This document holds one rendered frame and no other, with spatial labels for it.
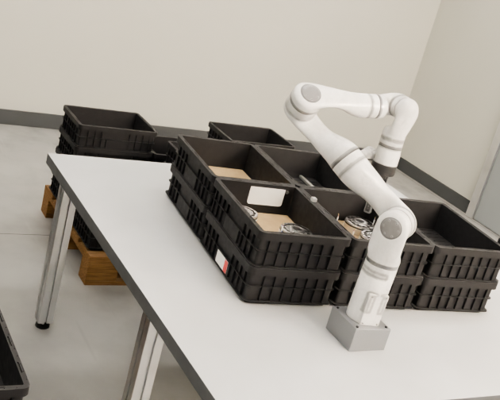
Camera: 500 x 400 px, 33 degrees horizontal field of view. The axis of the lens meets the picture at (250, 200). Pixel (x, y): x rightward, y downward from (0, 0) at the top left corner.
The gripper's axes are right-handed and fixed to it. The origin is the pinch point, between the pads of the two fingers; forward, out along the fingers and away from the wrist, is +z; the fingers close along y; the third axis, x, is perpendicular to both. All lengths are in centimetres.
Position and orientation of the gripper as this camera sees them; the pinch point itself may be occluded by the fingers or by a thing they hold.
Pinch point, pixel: (371, 205)
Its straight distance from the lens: 257.6
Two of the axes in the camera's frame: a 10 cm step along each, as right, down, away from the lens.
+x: -8.9, -3.4, 2.9
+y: 3.8, -2.2, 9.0
